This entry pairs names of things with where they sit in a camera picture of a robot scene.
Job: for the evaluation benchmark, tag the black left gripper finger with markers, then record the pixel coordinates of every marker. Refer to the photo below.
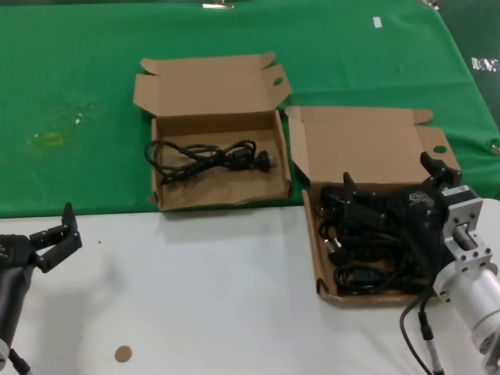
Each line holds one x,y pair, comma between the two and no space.
58,244

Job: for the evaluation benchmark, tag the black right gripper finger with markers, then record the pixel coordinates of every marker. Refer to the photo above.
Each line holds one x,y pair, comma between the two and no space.
363,213
443,173

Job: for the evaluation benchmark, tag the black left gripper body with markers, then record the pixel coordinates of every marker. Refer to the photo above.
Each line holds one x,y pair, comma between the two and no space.
15,252

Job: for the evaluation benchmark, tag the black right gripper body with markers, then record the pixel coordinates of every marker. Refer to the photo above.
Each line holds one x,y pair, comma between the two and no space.
418,211

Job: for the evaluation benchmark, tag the right cardboard box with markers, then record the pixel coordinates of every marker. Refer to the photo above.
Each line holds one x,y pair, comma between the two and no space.
359,148

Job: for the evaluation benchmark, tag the cardboard box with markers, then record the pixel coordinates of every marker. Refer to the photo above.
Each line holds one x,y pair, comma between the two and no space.
218,189
359,148

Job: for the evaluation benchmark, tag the left cardboard box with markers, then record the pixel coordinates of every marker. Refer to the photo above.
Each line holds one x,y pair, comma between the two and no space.
218,189

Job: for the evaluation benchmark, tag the silver metal table clamp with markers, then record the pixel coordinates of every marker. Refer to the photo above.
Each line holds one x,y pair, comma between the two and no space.
429,2
216,5
495,148

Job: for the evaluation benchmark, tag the round brown cardboard disc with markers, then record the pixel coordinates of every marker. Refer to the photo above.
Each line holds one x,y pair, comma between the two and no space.
123,353

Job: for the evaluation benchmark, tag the small white label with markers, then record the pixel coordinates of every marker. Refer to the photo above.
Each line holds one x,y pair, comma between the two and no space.
377,22

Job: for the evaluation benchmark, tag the green tablecloth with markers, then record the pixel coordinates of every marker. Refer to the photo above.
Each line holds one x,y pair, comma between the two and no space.
78,58

